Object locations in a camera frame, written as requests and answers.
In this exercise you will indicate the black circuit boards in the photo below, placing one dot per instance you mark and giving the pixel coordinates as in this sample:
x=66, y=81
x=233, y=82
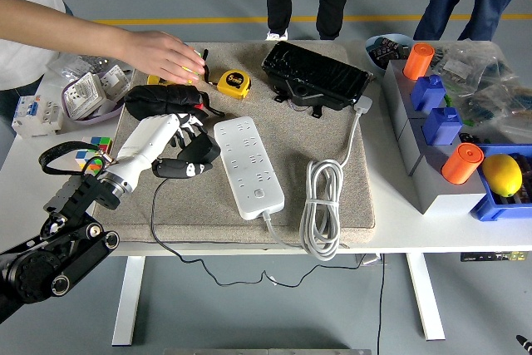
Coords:
x=386, y=49

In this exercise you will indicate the blue plastic block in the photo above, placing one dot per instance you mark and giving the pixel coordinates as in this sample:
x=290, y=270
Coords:
x=428, y=93
x=442, y=125

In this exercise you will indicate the white circuit breaker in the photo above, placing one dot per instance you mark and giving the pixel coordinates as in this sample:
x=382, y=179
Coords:
x=35, y=116

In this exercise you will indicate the grey-brown mat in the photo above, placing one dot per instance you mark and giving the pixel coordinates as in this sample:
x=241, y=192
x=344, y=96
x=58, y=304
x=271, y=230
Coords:
x=291, y=143

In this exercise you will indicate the large yellow tape measure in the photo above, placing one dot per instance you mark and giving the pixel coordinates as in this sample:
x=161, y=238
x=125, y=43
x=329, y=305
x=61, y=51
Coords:
x=234, y=84

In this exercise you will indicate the large white socket panel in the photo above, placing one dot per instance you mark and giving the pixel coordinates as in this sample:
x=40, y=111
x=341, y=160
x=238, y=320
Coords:
x=83, y=95

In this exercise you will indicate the small black parts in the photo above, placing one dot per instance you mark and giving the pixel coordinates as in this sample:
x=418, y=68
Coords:
x=469, y=138

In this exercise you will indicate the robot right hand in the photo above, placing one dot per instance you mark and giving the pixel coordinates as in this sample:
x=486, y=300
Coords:
x=525, y=343

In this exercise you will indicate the clear bag of screws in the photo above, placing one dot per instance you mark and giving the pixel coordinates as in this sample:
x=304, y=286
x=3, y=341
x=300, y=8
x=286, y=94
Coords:
x=79, y=66

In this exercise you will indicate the person's right hand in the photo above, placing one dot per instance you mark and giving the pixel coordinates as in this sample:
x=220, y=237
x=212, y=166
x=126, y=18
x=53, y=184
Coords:
x=166, y=57

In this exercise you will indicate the black power adapter plug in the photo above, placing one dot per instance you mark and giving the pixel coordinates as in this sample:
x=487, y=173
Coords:
x=203, y=149

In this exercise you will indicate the black table control panel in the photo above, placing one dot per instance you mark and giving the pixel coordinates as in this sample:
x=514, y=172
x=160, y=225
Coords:
x=478, y=256

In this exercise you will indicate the purple tray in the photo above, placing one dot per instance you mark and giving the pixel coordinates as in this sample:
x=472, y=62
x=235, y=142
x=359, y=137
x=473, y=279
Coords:
x=104, y=113

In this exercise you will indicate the black fabric pouch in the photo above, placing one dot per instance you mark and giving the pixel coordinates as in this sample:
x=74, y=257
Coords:
x=166, y=99

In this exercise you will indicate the grey box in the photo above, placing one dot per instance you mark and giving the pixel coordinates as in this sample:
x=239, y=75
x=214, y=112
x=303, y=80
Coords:
x=397, y=93
x=436, y=197

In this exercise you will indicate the black wrapped device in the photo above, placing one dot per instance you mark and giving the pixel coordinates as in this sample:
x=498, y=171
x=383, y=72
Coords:
x=316, y=74

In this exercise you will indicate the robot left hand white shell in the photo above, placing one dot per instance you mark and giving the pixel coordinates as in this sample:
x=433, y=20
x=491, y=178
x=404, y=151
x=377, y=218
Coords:
x=145, y=139

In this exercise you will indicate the light blue bowl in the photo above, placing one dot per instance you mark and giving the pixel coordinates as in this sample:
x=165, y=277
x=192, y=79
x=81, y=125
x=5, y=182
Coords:
x=372, y=60

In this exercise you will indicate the clear bag of electronic parts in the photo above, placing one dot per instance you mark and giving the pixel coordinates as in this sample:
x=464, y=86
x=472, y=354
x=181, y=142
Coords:
x=498, y=105
x=478, y=64

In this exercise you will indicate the orange cylinder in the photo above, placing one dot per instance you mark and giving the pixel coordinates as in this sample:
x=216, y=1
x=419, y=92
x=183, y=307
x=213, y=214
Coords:
x=417, y=61
x=461, y=162

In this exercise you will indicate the person's right forearm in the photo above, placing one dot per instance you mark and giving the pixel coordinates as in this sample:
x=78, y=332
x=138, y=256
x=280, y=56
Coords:
x=62, y=26

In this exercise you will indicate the white table leg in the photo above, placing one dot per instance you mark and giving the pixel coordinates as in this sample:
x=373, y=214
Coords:
x=426, y=301
x=129, y=301

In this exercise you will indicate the blue plastic bin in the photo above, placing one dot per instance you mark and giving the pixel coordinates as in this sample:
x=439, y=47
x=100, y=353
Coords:
x=486, y=209

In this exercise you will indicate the white power strip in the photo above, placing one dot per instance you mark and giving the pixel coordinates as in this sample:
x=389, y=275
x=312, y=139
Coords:
x=249, y=164

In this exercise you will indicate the yellow lemon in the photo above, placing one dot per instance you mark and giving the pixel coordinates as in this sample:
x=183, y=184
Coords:
x=501, y=175

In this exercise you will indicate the small yellow tape measure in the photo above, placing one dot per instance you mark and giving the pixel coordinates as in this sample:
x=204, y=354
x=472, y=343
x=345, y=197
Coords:
x=154, y=80

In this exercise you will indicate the green plastic part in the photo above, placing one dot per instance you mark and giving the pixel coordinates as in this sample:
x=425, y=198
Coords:
x=467, y=122
x=447, y=100

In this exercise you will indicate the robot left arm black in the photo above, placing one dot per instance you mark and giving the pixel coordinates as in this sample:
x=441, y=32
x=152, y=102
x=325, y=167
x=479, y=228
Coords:
x=75, y=203

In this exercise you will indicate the small white socket panel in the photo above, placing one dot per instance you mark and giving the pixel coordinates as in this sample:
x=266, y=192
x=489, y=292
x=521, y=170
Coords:
x=116, y=82

